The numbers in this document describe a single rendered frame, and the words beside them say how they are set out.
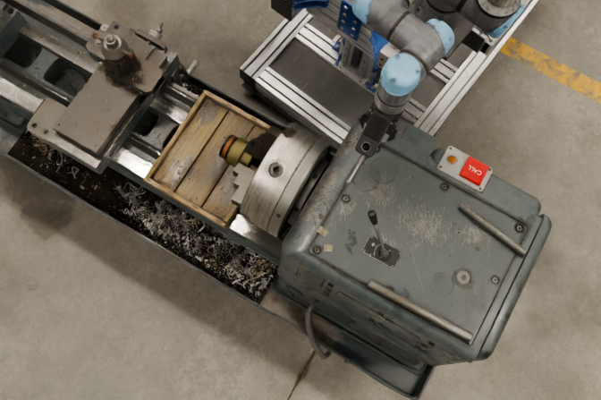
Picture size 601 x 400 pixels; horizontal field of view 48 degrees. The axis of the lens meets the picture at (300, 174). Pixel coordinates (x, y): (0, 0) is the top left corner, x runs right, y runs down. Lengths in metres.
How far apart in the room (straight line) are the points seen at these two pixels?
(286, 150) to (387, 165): 0.27
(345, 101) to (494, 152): 0.76
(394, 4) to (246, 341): 1.84
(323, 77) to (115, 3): 1.13
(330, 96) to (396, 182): 1.27
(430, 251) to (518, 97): 1.77
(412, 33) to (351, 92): 1.60
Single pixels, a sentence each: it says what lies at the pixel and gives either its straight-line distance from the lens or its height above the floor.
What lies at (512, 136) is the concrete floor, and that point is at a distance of 3.34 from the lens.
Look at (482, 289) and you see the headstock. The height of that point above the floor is 1.26.
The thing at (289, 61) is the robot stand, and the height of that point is 0.21.
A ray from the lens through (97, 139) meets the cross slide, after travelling 2.17.
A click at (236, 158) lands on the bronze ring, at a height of 1.11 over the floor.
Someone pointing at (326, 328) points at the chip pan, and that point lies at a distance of 2.42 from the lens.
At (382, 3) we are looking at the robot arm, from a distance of 1.46.
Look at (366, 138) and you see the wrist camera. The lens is 1.54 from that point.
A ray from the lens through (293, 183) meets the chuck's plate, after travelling 1.79.
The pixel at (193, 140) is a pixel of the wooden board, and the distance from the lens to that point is 2.21.
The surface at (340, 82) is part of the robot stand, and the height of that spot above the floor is 0.21.
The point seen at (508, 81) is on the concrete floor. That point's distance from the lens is 3.45.
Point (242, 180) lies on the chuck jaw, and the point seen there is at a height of 1.10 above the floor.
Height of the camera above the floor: 2.94
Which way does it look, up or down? 72 degrees down
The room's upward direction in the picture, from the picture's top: 8 degrees clockwise
